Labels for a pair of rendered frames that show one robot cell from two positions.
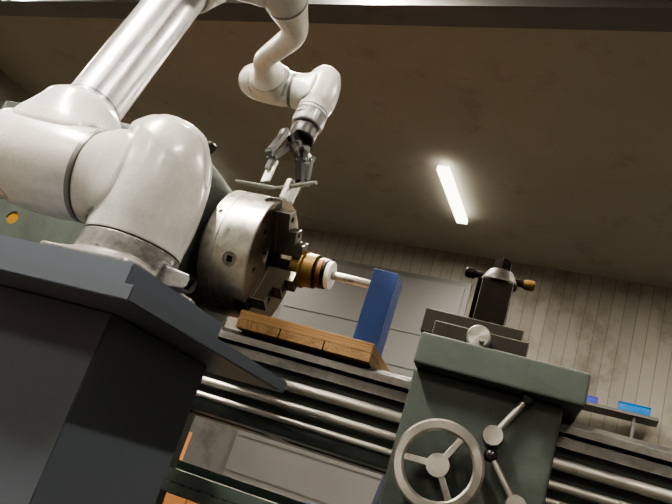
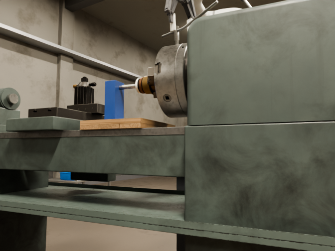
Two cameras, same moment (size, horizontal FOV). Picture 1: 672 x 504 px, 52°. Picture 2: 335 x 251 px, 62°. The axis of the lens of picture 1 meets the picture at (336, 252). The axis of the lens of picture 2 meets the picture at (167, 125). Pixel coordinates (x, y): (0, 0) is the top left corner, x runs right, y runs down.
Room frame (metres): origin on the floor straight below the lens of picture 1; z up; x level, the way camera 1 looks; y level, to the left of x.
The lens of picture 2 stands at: (2.86, 0.25, 0.78)
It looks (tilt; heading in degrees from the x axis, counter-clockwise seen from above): 5 degrees up; 186
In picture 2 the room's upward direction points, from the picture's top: straight up
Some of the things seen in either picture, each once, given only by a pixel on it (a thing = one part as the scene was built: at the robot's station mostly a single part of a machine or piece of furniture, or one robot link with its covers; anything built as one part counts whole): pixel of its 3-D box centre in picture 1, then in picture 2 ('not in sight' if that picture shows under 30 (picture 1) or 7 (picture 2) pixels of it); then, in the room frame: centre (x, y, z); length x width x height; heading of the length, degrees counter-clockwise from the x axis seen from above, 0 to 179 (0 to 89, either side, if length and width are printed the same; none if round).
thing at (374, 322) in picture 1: (375, 320); (114, 104); (1.55, -0.14, 1.00); 0.08 x 0.06 x 0.23; 162
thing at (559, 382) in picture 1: (497, 396); (70, 128); (1.42, -0.42, 0.90); 0.53 x 0.30 x 0.06; 162
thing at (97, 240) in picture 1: (134, 266); not in sight; (1.02, 0.28, 0.83); 0.22 x 0.18 x 0.06; 65
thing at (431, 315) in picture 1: (471, 336); (87, 110); (1.41, -0.33, 1.00); 0.20 x 0.10 x 0.05; 72
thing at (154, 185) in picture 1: (153, 184); not in sight; (1.04, 0.31, 0.97); 0.18 x 0.16 x 0.22; 78
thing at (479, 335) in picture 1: (478, 337); not in sight; (1.22, -0.30, 0.95); 0.07 x 0.04 x 0.04; 162
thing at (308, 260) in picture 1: (309, 270); (149, 84); (1.61, 0.05, 1.08); 0.09 x 0.09 x 0.09; 72
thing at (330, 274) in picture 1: (351, 280); (129, 86); (1.58, -0.06, 1.08); 0.13 x 0.07 x 0.07; 72
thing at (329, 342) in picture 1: (321, 356); (131, 127); (1.58, -0.04, 0.89); 0.36 x 0.30 x 0.04; 162
